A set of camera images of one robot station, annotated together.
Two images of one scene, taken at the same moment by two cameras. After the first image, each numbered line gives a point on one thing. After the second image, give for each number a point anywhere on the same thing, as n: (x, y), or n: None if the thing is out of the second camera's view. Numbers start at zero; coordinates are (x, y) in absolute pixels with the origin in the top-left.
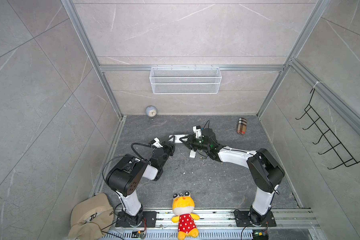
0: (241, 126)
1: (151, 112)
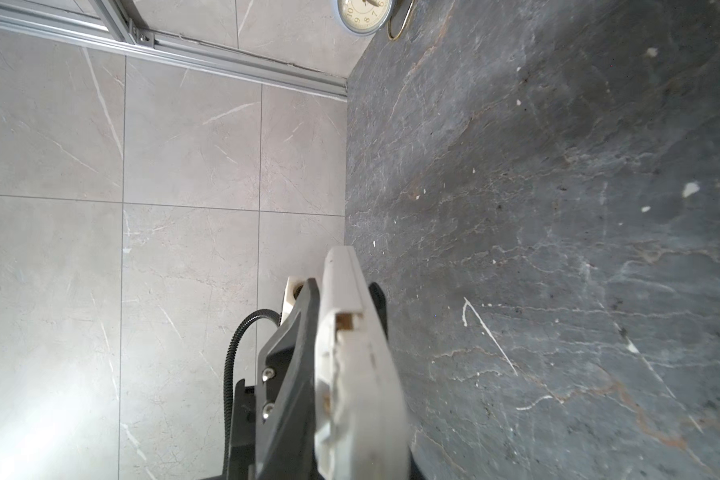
0: None
1: (366, 17)
